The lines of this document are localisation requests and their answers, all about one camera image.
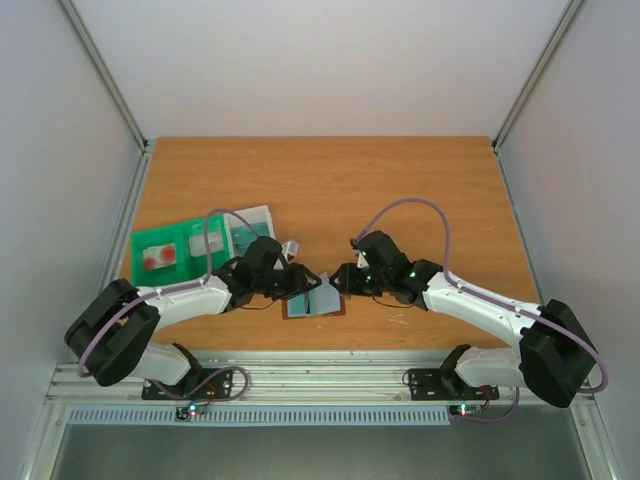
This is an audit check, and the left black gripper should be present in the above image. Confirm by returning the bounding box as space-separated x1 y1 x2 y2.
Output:
255 263 323 301

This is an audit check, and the brown leather card holder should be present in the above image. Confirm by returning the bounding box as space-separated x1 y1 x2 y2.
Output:
282 272 346 320

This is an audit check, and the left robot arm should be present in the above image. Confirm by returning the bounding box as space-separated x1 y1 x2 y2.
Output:
64 236 322 398

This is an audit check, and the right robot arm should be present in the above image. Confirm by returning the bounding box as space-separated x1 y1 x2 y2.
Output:
329 231 597 408

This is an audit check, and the teal card stack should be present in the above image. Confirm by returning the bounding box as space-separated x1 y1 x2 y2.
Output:
231 222 270 255

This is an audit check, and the red circle card in bin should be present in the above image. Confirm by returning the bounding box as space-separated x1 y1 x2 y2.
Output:
142 243 176 271

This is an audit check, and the white plastic bin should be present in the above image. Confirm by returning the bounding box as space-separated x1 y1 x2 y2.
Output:
223 205 276 257

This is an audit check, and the green two-compartment bin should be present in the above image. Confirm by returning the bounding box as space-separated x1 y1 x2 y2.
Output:
130 219 207 287

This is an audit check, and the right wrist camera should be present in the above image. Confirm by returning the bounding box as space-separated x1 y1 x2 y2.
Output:
350 238 369 269

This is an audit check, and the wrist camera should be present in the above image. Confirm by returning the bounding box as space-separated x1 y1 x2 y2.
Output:
350 238 369 269
282 240 299 261

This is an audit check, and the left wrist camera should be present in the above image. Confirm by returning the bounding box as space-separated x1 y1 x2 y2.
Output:
282 240 299 261

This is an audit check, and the aluminium front rail frame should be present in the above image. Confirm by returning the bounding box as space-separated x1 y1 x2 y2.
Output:
44 349 596 406

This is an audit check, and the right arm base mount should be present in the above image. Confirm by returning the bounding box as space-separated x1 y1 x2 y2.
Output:
402 368 500 401

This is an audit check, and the grey slotted cable duct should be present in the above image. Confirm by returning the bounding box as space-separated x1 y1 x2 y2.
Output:
67 405 450 427

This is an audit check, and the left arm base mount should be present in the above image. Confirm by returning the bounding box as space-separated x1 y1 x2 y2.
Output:
141 368 233 401

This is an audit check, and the left aluminium frame post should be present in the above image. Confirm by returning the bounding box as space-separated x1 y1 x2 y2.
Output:
55 0 148 152

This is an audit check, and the aluminium frame post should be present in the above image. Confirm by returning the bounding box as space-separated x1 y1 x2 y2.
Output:
55 0 148 152
491 0 587 155

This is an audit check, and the right aluminium frame post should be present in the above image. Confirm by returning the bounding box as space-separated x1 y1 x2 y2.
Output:
491 0 587 155

